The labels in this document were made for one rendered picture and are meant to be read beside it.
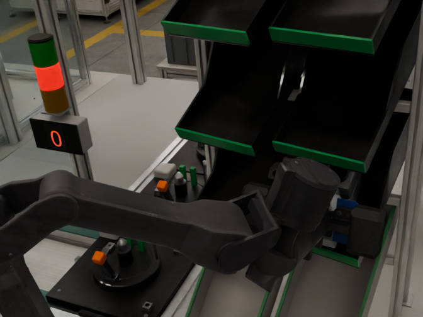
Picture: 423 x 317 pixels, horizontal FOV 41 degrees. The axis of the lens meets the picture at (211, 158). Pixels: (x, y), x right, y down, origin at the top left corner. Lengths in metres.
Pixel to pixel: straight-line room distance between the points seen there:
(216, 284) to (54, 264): 0.46
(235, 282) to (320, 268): 0.15
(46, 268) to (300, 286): 0.61
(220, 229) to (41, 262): 0.84
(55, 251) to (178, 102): 0.92
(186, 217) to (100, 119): 1.52
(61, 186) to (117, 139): 1.37
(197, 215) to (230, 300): 0.45
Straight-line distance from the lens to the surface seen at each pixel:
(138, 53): 2.28
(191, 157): 1.54
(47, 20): 1.18
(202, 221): 0.59
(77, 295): 1.18
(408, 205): 0.92
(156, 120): 2.01
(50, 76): 1.18
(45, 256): 1.39
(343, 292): 0.98
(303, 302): 1.00
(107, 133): 1.98
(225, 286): 1.04
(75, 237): 1.39
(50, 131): 1.24
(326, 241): 0.81
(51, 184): 0.56
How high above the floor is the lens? 1.75
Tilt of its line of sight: 31 degrees down
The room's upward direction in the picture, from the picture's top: 5 degrees counter-clockwise
